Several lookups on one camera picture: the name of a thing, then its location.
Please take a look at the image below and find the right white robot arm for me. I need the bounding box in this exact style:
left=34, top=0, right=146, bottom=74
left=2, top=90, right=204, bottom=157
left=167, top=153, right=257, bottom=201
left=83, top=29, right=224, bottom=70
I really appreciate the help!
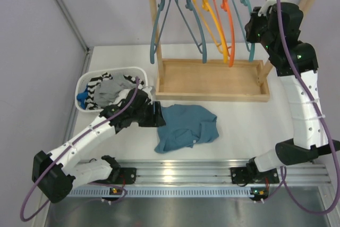
left=232, top=2, right=332, bottom=186

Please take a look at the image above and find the grey garment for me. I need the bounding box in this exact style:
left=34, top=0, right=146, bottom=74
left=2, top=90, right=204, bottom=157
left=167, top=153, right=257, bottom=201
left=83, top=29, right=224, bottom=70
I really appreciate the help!
left=93, top=74, right=135, bottom=107

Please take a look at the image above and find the blue garment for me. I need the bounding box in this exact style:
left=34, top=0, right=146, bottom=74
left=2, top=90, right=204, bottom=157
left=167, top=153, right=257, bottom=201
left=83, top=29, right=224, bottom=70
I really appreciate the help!
left=76, top=91, right=88, bottom=108

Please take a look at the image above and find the orange hanger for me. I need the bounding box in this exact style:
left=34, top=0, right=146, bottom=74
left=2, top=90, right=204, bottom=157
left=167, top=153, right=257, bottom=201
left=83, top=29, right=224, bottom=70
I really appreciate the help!
left=212, top=0, right=235, bottom=68

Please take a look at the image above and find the teal hanger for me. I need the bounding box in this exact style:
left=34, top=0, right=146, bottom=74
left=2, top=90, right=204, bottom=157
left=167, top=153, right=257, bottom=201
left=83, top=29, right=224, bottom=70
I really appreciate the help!
left=169, top=0, right=208, bottom=64
left=232, top=0, right=255, bottom=62
left=150, top=0, right=175, bottom=64

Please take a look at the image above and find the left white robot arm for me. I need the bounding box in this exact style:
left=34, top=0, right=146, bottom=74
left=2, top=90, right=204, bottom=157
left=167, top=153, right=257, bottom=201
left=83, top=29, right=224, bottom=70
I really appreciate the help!
left=32, top=87, right=166, bottom=203

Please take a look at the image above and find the aluminium mounting rail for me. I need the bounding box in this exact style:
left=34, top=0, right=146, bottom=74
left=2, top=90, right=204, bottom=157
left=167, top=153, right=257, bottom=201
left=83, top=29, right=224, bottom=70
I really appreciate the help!
left=71, top=159, right=332, bottom=198

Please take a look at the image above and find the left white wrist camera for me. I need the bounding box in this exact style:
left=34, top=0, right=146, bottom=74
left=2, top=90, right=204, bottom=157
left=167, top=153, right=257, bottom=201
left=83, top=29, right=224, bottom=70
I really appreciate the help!
left=142, top=86, right=156, bottom=100

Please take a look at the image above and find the yellow hanger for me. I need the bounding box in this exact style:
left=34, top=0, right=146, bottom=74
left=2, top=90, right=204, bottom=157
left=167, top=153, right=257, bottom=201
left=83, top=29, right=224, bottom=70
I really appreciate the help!
left=191, top=0, right=231, bottom=63

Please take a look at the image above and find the wooden clothes rack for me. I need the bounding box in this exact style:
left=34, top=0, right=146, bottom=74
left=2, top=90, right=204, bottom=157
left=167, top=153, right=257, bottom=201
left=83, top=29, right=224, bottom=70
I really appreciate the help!
left=149, top=0, right=315, bottom=102

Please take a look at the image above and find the white plastic laundry basket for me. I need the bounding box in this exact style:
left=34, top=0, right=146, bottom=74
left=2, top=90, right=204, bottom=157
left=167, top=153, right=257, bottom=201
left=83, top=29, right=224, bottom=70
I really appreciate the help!
left=74, top=66, right=149, bottom=113

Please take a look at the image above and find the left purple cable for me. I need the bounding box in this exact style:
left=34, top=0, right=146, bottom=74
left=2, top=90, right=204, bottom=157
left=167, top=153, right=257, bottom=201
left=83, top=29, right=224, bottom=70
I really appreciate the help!
left=20, top=75, right=140, bottom=222

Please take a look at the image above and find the black white striped garment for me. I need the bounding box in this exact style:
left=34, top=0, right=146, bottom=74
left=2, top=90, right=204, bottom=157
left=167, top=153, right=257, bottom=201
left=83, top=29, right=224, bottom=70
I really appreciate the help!
left=76, top=72, right=136, bottom=111

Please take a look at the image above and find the teal blue tank top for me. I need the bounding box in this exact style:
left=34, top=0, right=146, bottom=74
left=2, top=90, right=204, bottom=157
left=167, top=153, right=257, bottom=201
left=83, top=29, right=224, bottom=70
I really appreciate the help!
left=154, top=104, right=219, bottom=154

